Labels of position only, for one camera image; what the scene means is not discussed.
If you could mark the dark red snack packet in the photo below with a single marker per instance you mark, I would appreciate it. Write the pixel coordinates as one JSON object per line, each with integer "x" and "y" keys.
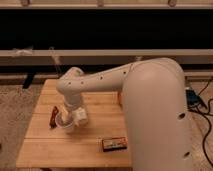
{"x": 52, "y": 122}

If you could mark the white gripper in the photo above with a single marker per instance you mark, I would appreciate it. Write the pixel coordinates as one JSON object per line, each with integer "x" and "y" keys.
{"x": 72, "y": 103}

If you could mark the wooden table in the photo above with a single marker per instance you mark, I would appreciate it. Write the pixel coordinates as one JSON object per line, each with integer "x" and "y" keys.
{"x": 44, "y": 147}

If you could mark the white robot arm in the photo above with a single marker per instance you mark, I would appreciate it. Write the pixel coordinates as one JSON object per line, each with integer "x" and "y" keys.
{"x": 154, "y": 105}

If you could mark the black power adapter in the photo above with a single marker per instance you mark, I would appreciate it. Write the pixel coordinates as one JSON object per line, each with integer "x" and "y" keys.
{"x": 192, "y": 98}

